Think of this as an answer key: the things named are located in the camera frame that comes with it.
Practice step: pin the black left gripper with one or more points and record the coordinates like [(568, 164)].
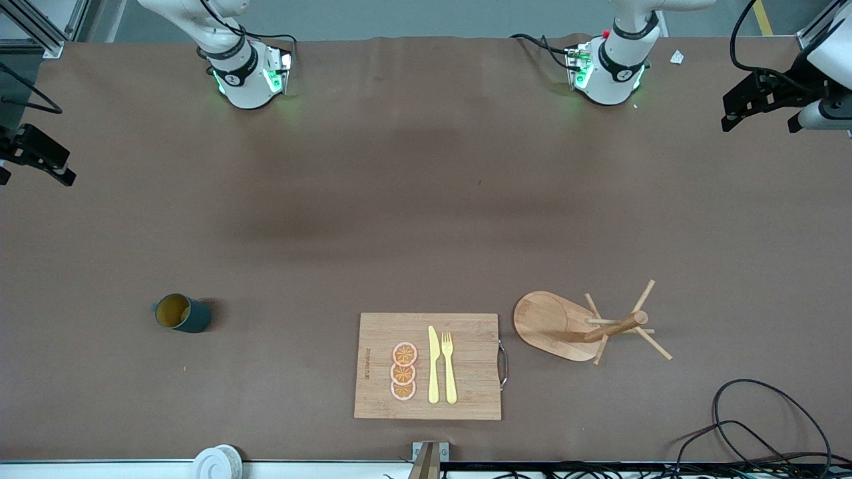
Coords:
[(787, 88)]

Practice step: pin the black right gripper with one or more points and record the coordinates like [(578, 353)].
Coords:
[(14, 148)]

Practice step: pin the dark green cup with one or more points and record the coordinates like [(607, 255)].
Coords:
[(196, 319)]

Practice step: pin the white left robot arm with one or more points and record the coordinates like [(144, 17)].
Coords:
[(616, 70)]

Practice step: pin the wooden cup rack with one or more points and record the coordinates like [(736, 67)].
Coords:
[(552, 326)]

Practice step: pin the white paper scrap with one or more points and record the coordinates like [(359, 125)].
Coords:
[(677, 57)]

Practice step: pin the brown table cover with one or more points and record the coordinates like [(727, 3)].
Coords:
[(333, 233)]

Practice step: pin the wooden cutting board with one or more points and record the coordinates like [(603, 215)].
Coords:
[(472, 372)]

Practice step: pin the yellow plastic fork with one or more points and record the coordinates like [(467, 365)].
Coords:
[(450, 379)]

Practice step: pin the yellow plastic knife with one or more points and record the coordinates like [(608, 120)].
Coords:
[(433, 372)]

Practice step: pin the orange slice toy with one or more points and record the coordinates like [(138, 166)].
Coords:
[(405, 354), (403, 374), (403, 391)]

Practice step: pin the aluminium frame post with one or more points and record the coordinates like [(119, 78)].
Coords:
[(822, 23), (40, 30)]

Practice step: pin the metal table bracket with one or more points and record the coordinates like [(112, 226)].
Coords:
[(429, 459)]

